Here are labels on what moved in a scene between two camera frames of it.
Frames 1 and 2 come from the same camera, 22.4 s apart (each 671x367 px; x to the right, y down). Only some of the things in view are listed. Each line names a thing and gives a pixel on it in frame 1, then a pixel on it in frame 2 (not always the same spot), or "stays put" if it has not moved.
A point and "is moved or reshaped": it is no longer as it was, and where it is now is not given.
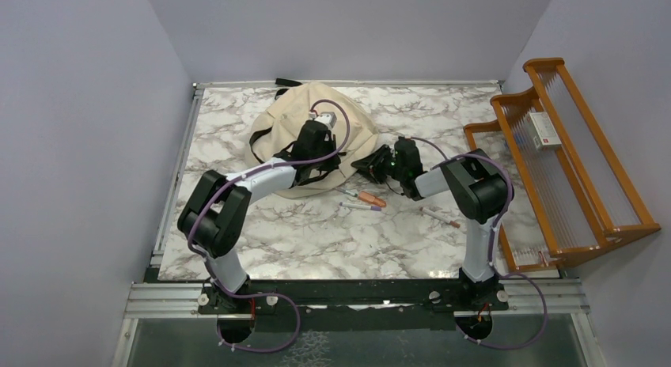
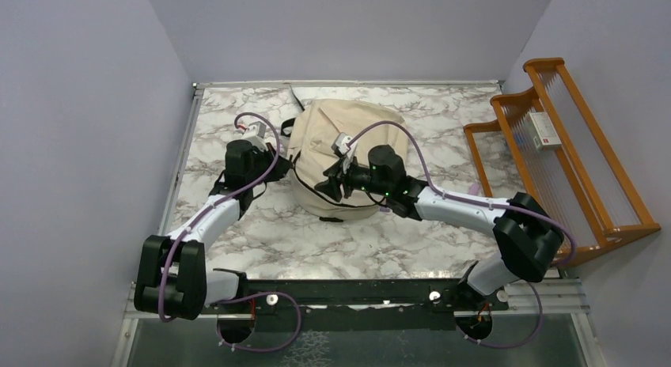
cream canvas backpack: x=275 y=130 is moved or reshaped
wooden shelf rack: x=570 y=196 stays put
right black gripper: x=371 y=163 to x=336 y=176
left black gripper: x=331 y=164 to x=280 y=169
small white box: x=543 y=130 stays put
